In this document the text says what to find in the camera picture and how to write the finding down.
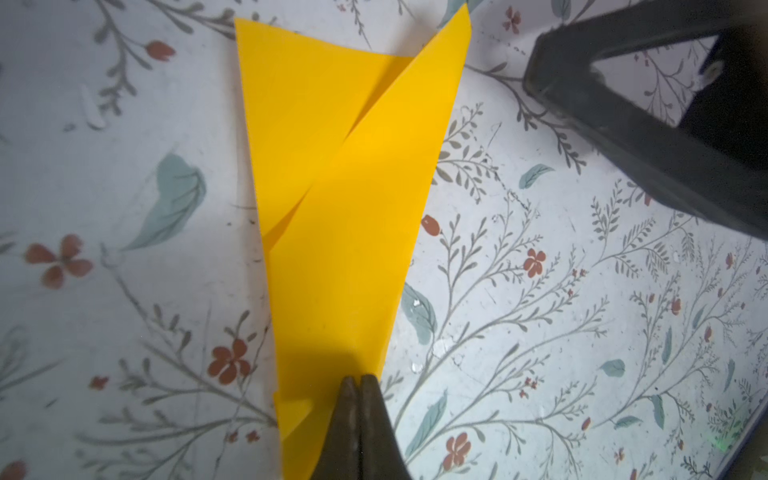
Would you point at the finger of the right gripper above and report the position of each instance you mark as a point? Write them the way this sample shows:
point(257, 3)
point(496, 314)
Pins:
point(713, 164)

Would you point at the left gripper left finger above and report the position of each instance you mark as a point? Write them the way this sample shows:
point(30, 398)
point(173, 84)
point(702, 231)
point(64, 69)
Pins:
point(340, 454)

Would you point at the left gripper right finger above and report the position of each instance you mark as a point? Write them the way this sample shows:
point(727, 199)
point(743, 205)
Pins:
point(380, 456)

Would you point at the yellow square paper sheet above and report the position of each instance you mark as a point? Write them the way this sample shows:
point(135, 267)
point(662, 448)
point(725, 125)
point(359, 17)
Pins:
point(344, 146)

